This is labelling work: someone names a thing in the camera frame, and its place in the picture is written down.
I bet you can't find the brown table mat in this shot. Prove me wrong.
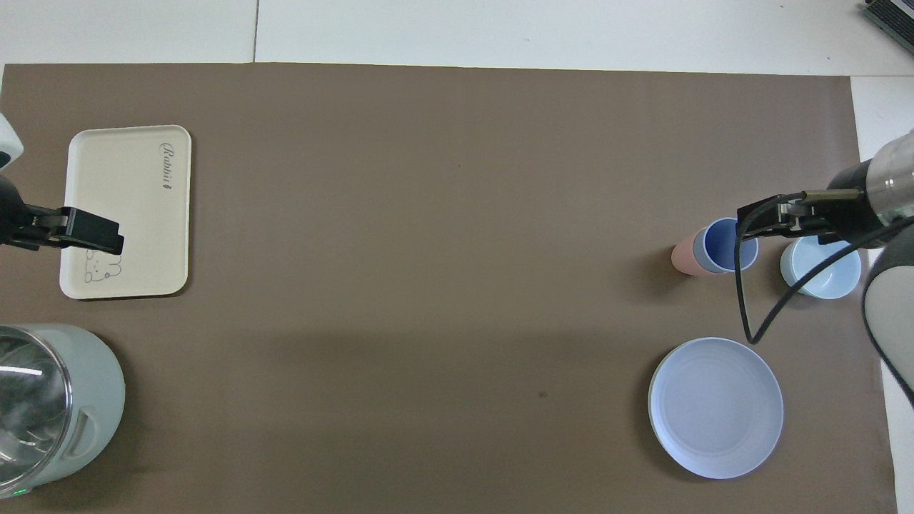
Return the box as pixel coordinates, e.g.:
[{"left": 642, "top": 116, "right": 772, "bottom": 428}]
[{"left": 0, "top": 63, "right": 899, "bottom": 514}]

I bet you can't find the blue ribbed cup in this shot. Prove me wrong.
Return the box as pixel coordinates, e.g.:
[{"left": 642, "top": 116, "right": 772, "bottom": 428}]
[{"left": 693, "top": 218, "right": 759, "bottom": 274}]

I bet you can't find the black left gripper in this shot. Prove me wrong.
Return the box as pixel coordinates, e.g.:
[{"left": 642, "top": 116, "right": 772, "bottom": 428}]
[{"left": 0, "top": 175, "right": 126, "bottom": 256}]

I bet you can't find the light blue bowl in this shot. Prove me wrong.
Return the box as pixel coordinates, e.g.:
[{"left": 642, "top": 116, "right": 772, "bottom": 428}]
[{"left": 780, "top": 236, "right": 863, "bottom": 299}]

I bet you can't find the pink ribbed cup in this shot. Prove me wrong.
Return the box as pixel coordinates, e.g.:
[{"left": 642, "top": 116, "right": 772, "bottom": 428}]
[{"left": 671, "top": 232, "right": 708, "bottom": 276}]

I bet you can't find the light blue round plate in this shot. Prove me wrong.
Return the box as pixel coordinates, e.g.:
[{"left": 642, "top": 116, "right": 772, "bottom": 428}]
[{"left": 648, "top": 337, "right": 784, "bottom": 480}]

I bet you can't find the cream rabbit print tray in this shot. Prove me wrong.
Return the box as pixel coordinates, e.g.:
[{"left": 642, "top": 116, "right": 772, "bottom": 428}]
[{"left": 59, "top": 125, "right": 192, "bottom": 299}]

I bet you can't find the pale green glass-lid kettle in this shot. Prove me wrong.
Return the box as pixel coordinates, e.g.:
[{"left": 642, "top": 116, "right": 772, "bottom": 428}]
[{"left": 0, "top": 323, "right": 126, "bottom": 499}]

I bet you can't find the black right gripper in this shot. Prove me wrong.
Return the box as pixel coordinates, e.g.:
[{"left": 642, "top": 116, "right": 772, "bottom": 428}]
[{"left": 736, "top": 161, "right": 890, "bottom": 249}]

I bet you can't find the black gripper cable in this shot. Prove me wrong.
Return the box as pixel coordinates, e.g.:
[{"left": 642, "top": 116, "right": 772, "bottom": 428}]
[{"left": 734, "top": 193, "right": 914, "bottom": 345}]

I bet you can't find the grey ribbed device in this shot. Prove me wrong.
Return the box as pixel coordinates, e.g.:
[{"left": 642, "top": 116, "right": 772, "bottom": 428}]
[{"left": 860, "top": 0, "right": 914, "bottom": 36}]

